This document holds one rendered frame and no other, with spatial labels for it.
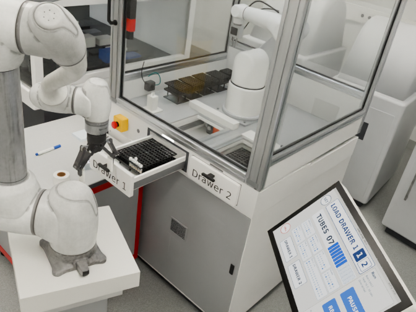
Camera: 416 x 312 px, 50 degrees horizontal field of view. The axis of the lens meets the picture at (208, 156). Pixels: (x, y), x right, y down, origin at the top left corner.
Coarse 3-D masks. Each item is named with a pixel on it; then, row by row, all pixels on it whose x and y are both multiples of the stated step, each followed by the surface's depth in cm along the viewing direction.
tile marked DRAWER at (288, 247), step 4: (288, 236) 148; (284, 240) 149; (288, 240) 147; (292, 240) 146; (280, 244) 149; (284, 244) 148; (288, 244) 146; (292, 244) 145; (284, 248) 146; (288, 248) 145; (292, 248) 144; (284, 252) 145; (288, 252) 144; (292, 252) 143; (296, 252) 142; (284, 256) 144; (288, 256) 143; (292, 256) 142; (288, 260) 142
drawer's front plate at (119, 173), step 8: (96, 160) 196; (104, 160) 191; (96, 168) 198; (120, 168) 185; (104, 176) 195; (120, 176) 186; (128, 176) 182; (120, 184) 188; (128, 184) 184; (128, 192) 186
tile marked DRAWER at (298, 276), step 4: (292, 264) 139; (296, 264) 138; (300, 264) 137; (288, 268) 140; (292, 268) 138; (296, 268) 137; (300, 268) 136; (292, 272) 137; (296, 272) 136; (300, 272) 135; (304, 272) 134; (292, 276) 136; (296, 276) 135; (300, 276) 134; (304, 276) 133; (292, 280) 135; (296, 280) 134; (300, 280) 133; (304, 280) 132; (296, 284) 133; (300, 284) 132; (296, 288) 132
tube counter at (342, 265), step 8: (328, 240) 136; (336, 240) 133; (328, 248) 134; (336, 248) 131; (336, 256) 130; (344, 256) 128; (336, 264) 128; (344, 264) 126; (344, 272) 124; (352, 272) 122; (344, 280) 122
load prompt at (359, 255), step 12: (336, 204) 143; (336, 216) 139; (348, 216) 136; (336, 228) 136; (348, 228) 133; (348, 240) 130; (360, 240) 127; (348, 252) 128; (360, 252) 125; (360, 264) 122; (372, 264) 119
